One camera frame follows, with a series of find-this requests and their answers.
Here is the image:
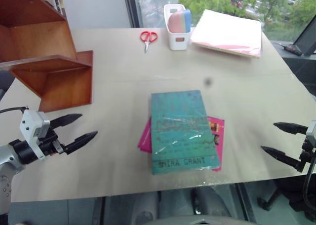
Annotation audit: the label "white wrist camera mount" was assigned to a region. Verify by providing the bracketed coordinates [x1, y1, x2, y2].
[19, 109, 51, 161]
[305, 120, 316, 147]

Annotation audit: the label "black rounded object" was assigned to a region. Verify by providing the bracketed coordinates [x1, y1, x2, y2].
[0, 70, 16, 102]

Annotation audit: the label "pink yellow blue pouch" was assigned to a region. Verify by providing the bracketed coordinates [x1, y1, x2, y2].
[167, 8, 192, 34]

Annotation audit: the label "red handled scissors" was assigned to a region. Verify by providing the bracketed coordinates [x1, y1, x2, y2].
[140, 31, 158, 54]

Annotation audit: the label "black chair base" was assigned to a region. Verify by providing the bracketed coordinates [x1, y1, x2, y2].
[256, 180, 316, 220]

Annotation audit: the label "magenta book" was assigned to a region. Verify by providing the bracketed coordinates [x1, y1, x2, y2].
[137, 116, 226, 172]

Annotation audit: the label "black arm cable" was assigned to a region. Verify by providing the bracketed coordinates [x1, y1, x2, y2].
[303, 157, 316, 209]
[0, 107, 28, 114]

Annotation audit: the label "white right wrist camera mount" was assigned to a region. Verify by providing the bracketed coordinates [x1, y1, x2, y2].
[305, 120, 316, 147]

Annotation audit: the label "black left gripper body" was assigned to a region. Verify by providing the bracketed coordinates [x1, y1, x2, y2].
[38, 125, 67, 157]

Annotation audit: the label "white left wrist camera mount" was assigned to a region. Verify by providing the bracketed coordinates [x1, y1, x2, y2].
[19, 109, 51, 161]

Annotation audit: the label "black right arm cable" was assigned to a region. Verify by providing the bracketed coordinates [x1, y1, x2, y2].
[303, 157, 316, 209]

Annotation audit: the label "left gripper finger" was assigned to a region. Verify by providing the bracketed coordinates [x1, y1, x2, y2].
[49, 113, 83, 128]
[64, 131, 99, 155]

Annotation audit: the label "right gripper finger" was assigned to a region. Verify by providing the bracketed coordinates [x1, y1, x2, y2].
[260, 146, 303, 173]
[273, 122, 310, 136]

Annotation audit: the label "black and red tool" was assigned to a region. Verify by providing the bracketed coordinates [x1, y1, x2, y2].
[276, 41, 304, 57]

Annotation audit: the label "dark window frame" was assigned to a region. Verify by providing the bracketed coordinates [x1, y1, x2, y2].
[122, 0, 142, 29]

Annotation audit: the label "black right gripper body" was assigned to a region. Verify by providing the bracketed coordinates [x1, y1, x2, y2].
[297, 136, 316, 173]

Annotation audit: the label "white plastic storage bin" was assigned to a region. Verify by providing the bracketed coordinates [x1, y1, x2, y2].
[163, 3, 192, 51]

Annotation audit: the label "brown wooden bookshelf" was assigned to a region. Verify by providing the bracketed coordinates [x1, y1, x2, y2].
[0, 0, 94, 113]

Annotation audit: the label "teal book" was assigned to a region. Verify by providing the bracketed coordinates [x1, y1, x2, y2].
[150, 89, 222, 176]

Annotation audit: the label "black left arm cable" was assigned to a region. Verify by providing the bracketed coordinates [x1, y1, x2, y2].
[0, 107, 28, 114]

